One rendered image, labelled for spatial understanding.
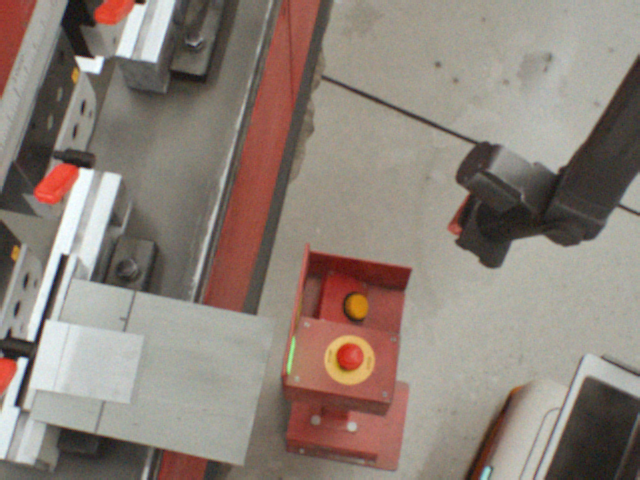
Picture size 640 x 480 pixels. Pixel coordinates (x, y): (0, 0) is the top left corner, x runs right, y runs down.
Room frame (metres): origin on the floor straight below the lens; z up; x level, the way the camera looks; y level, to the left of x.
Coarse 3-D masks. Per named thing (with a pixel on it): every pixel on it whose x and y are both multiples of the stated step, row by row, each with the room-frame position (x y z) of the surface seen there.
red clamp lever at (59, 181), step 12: (60, 156) 0.40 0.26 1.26; (72, 156) 0.40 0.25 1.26; (84, 156) 0.40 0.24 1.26; (60, 168) 0.38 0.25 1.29; (72, 168) 0.38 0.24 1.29; (84, 168) 0.39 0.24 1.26; (48, 180) 0.36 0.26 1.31; (60, 180) 0.36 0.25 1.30; (72, 180) 0.36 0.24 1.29; (36, 192) 0.34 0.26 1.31; (48, 192) 0.34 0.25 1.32; (60, 192) 0.34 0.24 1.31
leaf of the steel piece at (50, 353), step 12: (48, 324) 0.29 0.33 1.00; (60, 324) 0.29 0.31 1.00; (48, 336) 0.28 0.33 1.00; (60, 336) 0.28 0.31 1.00; (48, 348) 0.26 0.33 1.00; (60, 348) 0.26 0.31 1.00; (36, 360) 0.25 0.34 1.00; (48, 360) 0.25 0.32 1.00; (60, 360) 0.25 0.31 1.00; (36, 372) 0.23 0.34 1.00; (48, 372) 0.23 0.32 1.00; (36, 384) 0.22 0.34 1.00; (48, 384) 0.22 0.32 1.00
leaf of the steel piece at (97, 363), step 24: (72, 336) 0.28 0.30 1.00; (96, 336) 0.28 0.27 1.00; (120, 336) 0.28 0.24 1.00; (144, 336) 0.28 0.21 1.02; (72, 360) 0.25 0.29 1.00; (96, 360) 0.25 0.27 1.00; (120, 360) 0.25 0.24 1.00; (72, 384) 0.22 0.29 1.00; (96, 384) 0.22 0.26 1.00; (120, 384) 0.22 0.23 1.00
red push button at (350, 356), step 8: (344, 344) 0.32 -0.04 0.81; (352, 344) 0.32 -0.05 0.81; (344, 352) 0.31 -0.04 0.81; (352, 352) 0.31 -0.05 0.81; (360, 352) 0.31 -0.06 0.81; (344, 360) 0.30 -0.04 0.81; (352, 360) 0.30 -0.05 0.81; (360, 360) 0.30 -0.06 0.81; (344, 368) 0.29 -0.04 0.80; (352, 368) 0.29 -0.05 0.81
